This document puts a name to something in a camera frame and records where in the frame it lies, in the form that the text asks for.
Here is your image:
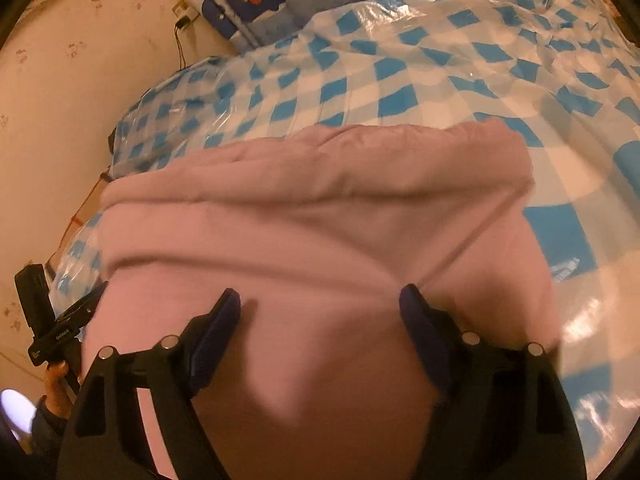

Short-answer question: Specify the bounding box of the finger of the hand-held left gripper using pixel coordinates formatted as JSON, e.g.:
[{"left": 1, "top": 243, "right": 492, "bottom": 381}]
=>
[{"left": 55, "top": 281, "right": 108, "bottom": 326}]

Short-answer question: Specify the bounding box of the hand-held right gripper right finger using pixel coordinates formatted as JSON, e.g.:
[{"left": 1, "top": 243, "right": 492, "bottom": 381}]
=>
[{"left": 399, "top": 282, "right": 588, "bottom": 480}]

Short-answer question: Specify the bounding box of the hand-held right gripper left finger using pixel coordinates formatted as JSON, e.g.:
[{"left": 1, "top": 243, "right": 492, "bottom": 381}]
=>
[{"left": 57, "top": 287, "right": 242, "bottom": 480}]

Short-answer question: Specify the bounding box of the pink and brown jacket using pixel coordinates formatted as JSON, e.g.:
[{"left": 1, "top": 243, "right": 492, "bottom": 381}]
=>
[{"left": 80, "top": 122, "right": 563, "bottom": 480}]

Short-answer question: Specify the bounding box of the person's left forearm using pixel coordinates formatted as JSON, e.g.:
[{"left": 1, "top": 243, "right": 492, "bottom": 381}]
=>
[{"left": 30, "top": 395, "right": 68, "bottom": 463}]

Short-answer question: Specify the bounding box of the person's left hand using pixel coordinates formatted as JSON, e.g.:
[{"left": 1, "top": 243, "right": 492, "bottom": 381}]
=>
[{"left": 44, "top": 359, "right": 76, "bottom": 418}]

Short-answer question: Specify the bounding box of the plaid striped pillow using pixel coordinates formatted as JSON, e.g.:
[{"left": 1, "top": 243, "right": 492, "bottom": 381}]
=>
[{"left": 47, "top": 172, "right": 108, "bottom": 271}]

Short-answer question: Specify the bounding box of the white round container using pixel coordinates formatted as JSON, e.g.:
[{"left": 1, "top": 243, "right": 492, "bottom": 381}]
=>
[{"left": 0, "top": 389, "right": 36, "bottom": 442}]

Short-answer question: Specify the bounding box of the blue white checked plastic sheet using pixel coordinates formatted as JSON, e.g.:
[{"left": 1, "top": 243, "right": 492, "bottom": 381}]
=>
[{"left": 47, "top": 0, "right": 640, "bottom": 476}]

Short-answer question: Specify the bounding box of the thin dark charger cable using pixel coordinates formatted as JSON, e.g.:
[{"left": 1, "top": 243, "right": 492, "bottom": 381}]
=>
[{"left": 172, "top": 22, "right": 190, "bottom": 70}]

